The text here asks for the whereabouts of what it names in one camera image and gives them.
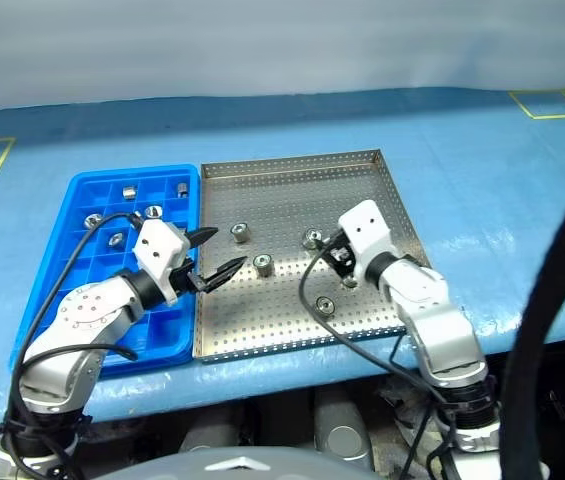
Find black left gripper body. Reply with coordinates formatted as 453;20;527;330
169;225;209;297

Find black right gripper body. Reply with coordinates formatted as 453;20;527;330
322;234;361;279

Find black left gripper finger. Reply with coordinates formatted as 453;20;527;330
199;255;249;294
190;226;220;248

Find blue compartment tray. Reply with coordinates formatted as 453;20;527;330
11;163;202;379

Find perforated metal tray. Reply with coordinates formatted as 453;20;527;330
191;148;433;365

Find blue table cover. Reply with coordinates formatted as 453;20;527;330
0;87;565;441

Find gray rounded housing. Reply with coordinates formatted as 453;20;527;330
176;407;241;454
311;387;376;474

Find gray robot torso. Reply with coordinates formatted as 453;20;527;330
96;443;378;480

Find white backdrop sheet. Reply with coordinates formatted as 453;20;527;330
0;0;565;117

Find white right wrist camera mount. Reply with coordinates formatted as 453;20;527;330
337;199;394;281

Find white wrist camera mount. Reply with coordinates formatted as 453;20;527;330
337;199;394;281
132;218;189;307

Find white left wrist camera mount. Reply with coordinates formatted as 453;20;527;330
132;218;189;307

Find thick black curved cable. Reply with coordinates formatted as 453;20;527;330
504;158;565;480

